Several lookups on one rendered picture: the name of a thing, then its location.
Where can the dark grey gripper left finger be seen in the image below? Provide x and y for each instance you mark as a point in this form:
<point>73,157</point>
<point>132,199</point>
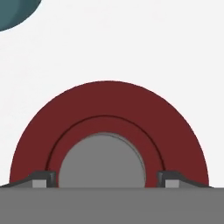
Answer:
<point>43,177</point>

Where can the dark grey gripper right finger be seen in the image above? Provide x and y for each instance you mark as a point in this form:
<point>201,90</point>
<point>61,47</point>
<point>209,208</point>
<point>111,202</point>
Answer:
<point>170,177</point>

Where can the dark red blender lid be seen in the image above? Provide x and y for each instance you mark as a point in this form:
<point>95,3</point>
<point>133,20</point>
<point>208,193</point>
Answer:
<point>116,102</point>

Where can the teal round object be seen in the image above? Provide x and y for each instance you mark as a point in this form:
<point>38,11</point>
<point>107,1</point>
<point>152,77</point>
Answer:
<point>13,11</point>

